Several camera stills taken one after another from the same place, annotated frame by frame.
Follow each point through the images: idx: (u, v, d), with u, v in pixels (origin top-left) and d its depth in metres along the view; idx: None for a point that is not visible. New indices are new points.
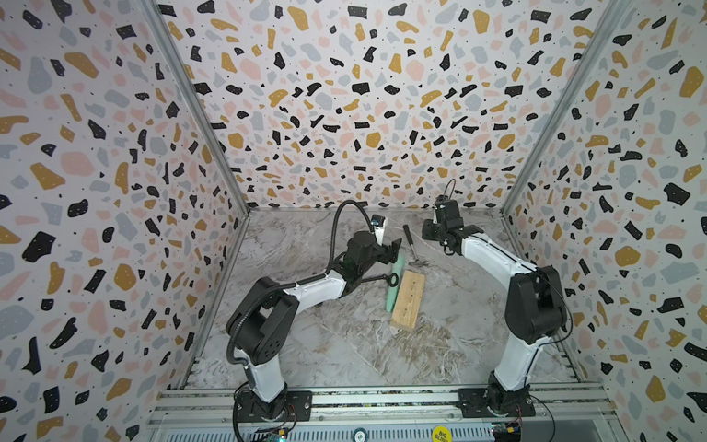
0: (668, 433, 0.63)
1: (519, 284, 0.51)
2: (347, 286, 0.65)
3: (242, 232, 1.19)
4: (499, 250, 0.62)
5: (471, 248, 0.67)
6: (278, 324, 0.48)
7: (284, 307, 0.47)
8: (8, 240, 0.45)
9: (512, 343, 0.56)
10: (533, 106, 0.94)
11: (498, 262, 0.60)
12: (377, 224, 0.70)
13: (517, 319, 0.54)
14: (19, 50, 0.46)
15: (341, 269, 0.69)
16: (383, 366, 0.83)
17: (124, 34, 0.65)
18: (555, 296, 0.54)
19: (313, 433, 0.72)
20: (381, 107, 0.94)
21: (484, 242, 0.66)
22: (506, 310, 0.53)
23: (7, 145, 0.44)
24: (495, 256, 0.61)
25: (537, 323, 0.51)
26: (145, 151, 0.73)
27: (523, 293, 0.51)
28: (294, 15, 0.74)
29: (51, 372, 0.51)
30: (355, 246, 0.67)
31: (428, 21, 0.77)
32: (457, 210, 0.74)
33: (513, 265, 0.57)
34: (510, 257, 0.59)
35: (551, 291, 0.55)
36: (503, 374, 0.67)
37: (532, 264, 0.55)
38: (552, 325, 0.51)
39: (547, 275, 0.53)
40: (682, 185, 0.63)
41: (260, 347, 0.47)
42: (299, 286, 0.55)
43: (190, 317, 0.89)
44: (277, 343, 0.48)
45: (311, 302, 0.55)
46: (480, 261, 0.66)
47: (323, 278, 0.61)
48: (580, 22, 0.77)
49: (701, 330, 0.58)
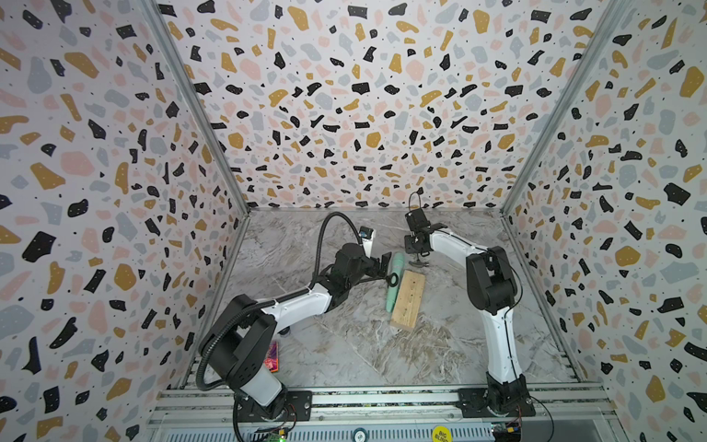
0: (668, 433, 0.63)
1: (473, 263, 0.61)
2: (333, 300, 0.62)
3: (242, 232, 1.19)
4: (457, 237, 0.74)
5: (435, 240, 0.79)
6: (251, 347, 0.45)
7: (260, 328, 0.45)
8: (8, 240, 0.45)
9: (493, 333, 0.66)
10: (533, 106, 0.94)
11: (457, 250, 0.71)
12: (365, 235, 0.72)
13: (478, 296, 0.64)
14: (19, 50, 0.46)
15: (330, 282, 0.67)
16: (383, 366, 0.83)
17: (124, 34, 0.65)
18: (504, 270, 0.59)
19: (313, 433, 0.72)
20: (381, 107, 0.94)
21: (446, 233, 0.78)
22: (469, 291, 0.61)
23: (7, 145, 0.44)
24: (455, 244, 0.72)
25: (491, 294, 0.60)
26: (145, 151, 0.73)
27: (478, 272, 0.61)
28: (294, 15, 0.74)
29: (51, 372, 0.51)
30: (344, 259, 0.65)
31: (427, 21, 0.77)
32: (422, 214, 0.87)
33: (470, 250, 0.67)
34: (469, 243, 0.70)
35: (502, 266, 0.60)
36: (491, 365, 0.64)
37: (485, 247, 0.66)
38: (504, 294, 0.61)
39: (494, 252, 0.64)
40: (682, 185, 0.63)
41: (234, 372, 0.44)
42: (277, 306, 0.51)
43: (190, 317, 0.89)
44: (254, 366, 0.45)
45: (295, 318, 0.53)
46: (444, 250, 0.77)
47: (307, 296, 0.58)
48: (580, 22, 0.77)
49: (701, 330, 0.58)
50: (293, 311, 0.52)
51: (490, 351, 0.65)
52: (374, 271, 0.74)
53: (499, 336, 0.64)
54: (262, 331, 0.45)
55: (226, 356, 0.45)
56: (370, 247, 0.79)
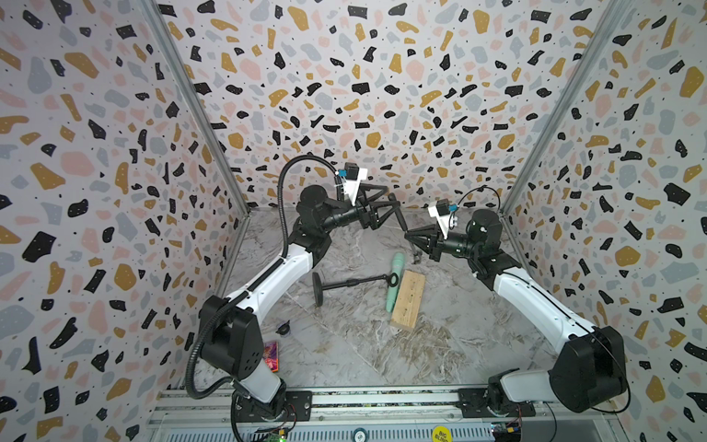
0: (668, 433, 0.63)
1: (576, 352, 0.42)
2: (317, 252, 0.58)
3: (242, 232, 1.19)
4: (541, 295, 0.53)
5: (506, 286, 0.58)
6: (241, 341, 0.44)
7: (241, 323, 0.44)
8: (8, 239, 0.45)
9: (535, 376, 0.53)
10: (533, 106, 0.94)
11: (544, 316, 0.50)
12: (347, 175, 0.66)
13: (567, 388, 0.46)
14: (19, 50, 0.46)
15: (305, 237, 0.61)
16: (383, 366, 0.83)
17: (124, 34, 0.65)
18: (617, 362, 0.45)
19: (313, 433, 0.72)
20: (381, 107, 0.94)
21: (525, 284, 0.56)
22: (553, 374, 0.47)
23: (7, 145, 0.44)
24: (541, 306, 0.51)
25: (591, 396, 0.42)
26: (145, 151, 0.73)
27: (582, 366, 0.42)
28: (294, 15, 0.74)
29: (51, 372, 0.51)
30: (307, 210, 0.56)
31: (428, 21, 0.77)
32: (498, 235, 0.58)
33: (565, 324, 0.47)
34: (563, 312, 0.49)
35: (612, 354, 0.45)
36: (510, 384, 0.65)
37: (589, 324, 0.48)
38: (608, 393, 0.43)
39: (608, 338, 0.44)
40: (682, 185, 0.63)
41: (238, 364, 0.45)
42: (253, 294, 0.48)
43: (190, 317, 0.89)
44: (255, 354, 0.45)
45: (276, 294, 0.50)
46: (519, 303, 0.56)
47: (281, 268, 0.53)
48: (580, 22, 0.77)
49: (701, 330, 0.58)
50: (271, 290, 0.49)
51: (516, 377, 0.68)
52: (365, 216, 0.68)
53: (544, 392, 0.55)
54: (244, 326, 0.43)
55: (222, 352, 0.46)
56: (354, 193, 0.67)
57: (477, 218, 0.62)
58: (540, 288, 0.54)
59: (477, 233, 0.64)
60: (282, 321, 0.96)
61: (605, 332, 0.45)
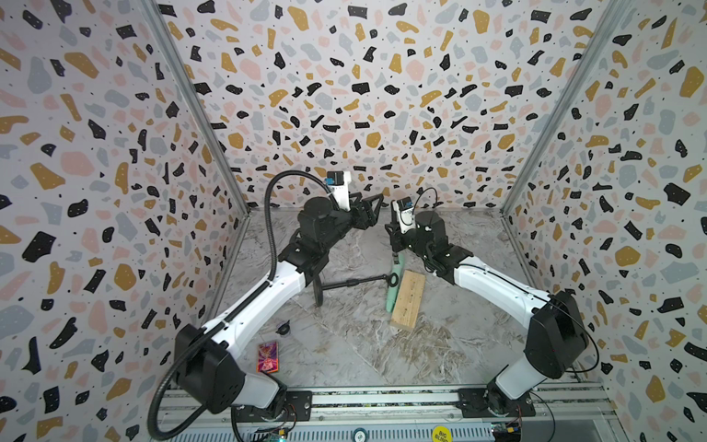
0: (668, 433, 0.63)
1: (542, 324, 0.45)
2: (309, 270, 0.53)
3: (242, 232, 1.19)
4: (499, 278, 0.56)
5: (466, 278, 0.59)
6: (214, 378, 0.40)
7: (214, 360, 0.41)
8: (8, 240, 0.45)
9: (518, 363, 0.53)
10: (533, 106, 0.94)
11: (506, 297, 0.52)
12: (335, 182, 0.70)
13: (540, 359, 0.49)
14: (18, 50, 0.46)
15: (299, 251, 0.56)
16: (383, 366, 0.83)
17: (124, 34, 0.65)
18: (576, 322, 0.49)
19: (313, 433, 0.72)
20: (381, 107, 0.94)
21: (480, 271, 0.58)
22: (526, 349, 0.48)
23: (6, 146, 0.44)
24: (501, 288, 0.54)
25: (565, 361, 0.45)
26: (145, 151, 0.73)
27: (550, 335, 0.44)
28: (294, 15, 0.74)
29: (51, 372, 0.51)
30: (309, 221, 0.52)
31: (427, 21, 0.77)
32: (444, 229, 0.61)
33: (526, 299, 0.50)
34: (521, 288, 0.52)
35: (571, 317, 0.49)
36: (506, 385, 0.65)
37: (545, 293, 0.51)
38: (576, 352, 0.47)
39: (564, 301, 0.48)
40: (682, 185, 0.63)
41: (212, 400, 0.42)
42: (230, 325, 0.44)
43: (190, 317, 0.89)
44: (234, 386, 0.43)
45: (257, 323, 0.45)
46: (480, 291, 0.58)
47: (267, 293, 0.49)
48: (580, 22, 0.77)
49: (701, 330, 0.58)
50: (251, 320, 0.45)
51: (508, 374, 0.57)
52: (363, 216, 0.63)
53: (532, 376, 0.56)
54: (215, 364, 0.40)
55: (197, 387, 0.43)
56: (346, 197, 0.64)
57: (420, 220, 0.76)
58: (496, 272, 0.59)
59: (423, 233, 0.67)
60: (282, 321, 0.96)
61: (560, 298, 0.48)
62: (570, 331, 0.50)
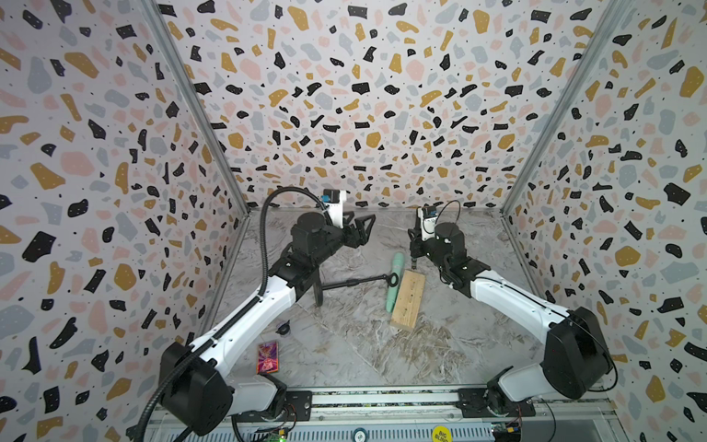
0: (668, 433, 0.63)
1: (561, 339, 0.44)
2: (301, 283, 0.53)
3: (242, 232, 1.19)
4: (516, 292, 0.55)
5: (482, 292, 0.59)
6: (202, 398, 0.39)
7: (202, 380, 0.39)
8: (8, 239, 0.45)
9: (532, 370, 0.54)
10: (533, 106, 0.94)
11: (522, 311, 0.52)
12: (330, 200, 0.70)
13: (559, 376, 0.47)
14: (18, 50, 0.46)
15: (291, 264, 0.57)
16: (383, 366, 0.83)
17: (124, 34, 0.65)
18: (598, 343, 0.47)
19: (313, 433, 0.72)
20: (381, 107, 0.94)
21: (498, 284, 0.58)
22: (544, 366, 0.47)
23: (6, 145, 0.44)
24: (516, 301, 0.53)
25: (585, 379, 0.43)
26: (145, 151, 0.73)
27: (569, 351, 0.43)
28: (294, 15, 0.74)
29: (51, 372, 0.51)
30: (301, 234, 0.53)
31: (427, 21, 0.77)
32: (464, 243, 0.61)
33: (543, 314, 0.49)
34: (538, 303, 0.52)
35: (592, 335, 0.47)
36: (508, 385, 0.65)
37: (563, 308, 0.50)
38: (597, 373, 0.45)
39: (584, 319, 0.46)
40: (682, 185, 0.63)
41: (198, 421, 0.41)
42: (219, 343, 0.43)
43: (190, 317, 0.89)
44: (222, 405, 0.42)
45: (248, 339, 0.45)
46: (495, 305, 0.58)
47: (258, 308, 0.48)
48: (580, 22, 0.77)
49: (701, 330, 0.58)
50: (240, 337, 0.44)
51: (515, 377, 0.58)
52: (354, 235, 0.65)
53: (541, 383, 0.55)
54: (204, 383, 0.39)
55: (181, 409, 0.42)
56: (340, 214, 0.66)
57: (440, 232, 0.76)
58: (513, 285, 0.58)
59: (442, 245, 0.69)
60: (282, 321, 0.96)
61: (580, 315, 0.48)
62: (590, 350, 0.48)
